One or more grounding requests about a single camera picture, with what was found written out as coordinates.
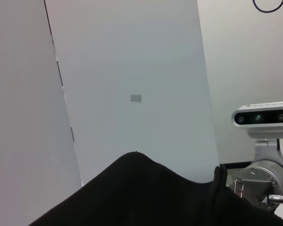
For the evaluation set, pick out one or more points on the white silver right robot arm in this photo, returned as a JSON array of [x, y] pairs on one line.
[[261, 181]]

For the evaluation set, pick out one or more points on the grey wall sticker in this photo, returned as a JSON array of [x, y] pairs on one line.
[[136, 98]]

